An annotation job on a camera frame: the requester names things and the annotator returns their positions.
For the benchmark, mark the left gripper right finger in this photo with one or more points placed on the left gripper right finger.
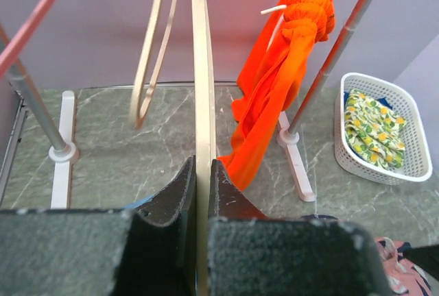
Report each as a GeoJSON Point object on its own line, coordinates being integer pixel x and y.
{"type": "Point", "coordinates": [249, 253]}

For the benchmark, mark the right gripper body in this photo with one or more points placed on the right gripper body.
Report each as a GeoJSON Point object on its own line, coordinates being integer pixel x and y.
{"type": "Point", "coordinates": [425, 257]}

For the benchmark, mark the pink hanger far left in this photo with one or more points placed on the pink hanger far left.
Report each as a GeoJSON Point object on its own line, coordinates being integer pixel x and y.
{"type": "Point", "coordinates": [13, 49]}

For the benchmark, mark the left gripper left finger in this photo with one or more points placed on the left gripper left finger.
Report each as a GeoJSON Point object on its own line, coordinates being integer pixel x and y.
{"type": "Point", "coordinates": [145, 250]}

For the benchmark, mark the pink patterned shorts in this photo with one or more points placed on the pink patterned shorts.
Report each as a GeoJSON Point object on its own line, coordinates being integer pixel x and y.
{"type": "Point", "coordinates": [404, 277]}

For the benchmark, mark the white plastic basket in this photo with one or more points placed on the white plastic basket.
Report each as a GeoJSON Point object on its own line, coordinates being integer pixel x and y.
{"type": "Point", "coordinates": [379, 134]}

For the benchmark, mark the light blue shorts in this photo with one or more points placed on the light blue shorts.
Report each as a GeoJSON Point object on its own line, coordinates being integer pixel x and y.
{"type": "Point", "coordinates": [137, 203]}

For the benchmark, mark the pink hanger holding shorts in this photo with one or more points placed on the pink hanger holding shorts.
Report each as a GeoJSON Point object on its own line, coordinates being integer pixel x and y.
{"type": "Point", "coordinates": [279, 21]}

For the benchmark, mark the white clothes rack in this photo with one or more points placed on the white clothes rack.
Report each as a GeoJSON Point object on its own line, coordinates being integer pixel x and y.
{"type": "Point", "coordinates": [65, 154]}

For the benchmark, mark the lemon print cloth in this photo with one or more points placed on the lemon print cloth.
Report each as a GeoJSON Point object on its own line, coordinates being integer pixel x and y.
{"type": "Point", "coordinates": [374, 131]}

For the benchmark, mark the orange shorts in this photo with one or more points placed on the orange shorts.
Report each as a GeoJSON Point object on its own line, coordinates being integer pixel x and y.
{"type": "Point", "coordinates": [270, 81]}

